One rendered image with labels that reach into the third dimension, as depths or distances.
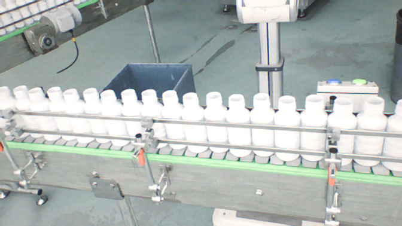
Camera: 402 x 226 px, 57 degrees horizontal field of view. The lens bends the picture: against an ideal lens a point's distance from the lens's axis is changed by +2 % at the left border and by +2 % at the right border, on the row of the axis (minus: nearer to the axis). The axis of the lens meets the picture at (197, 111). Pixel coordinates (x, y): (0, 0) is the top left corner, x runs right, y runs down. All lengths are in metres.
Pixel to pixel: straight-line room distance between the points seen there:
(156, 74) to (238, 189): 0.83
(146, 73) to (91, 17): 1.09
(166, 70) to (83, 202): 1.17
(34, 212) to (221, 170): 1.78
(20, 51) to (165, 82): 1.04
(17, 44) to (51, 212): 1.03
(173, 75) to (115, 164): 0.66
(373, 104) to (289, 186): 0.28
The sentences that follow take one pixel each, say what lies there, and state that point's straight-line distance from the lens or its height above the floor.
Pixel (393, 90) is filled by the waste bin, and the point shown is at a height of 0.10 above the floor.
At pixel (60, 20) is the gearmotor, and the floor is 1.01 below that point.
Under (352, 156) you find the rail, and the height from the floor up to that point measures 1.04.
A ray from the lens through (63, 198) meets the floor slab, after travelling 2.57.
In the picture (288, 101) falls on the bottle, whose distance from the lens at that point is 0.88.
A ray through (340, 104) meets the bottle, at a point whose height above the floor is 1.15.
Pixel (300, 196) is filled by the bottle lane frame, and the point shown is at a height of 0.91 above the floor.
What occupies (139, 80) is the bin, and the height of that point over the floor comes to 0.86.
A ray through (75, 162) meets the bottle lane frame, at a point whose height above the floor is 0.94.
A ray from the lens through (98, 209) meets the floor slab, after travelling 2.39.
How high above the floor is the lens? 1.62
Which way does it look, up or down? 33 degrees down
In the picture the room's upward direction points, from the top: 10 degrees counter-clockwise
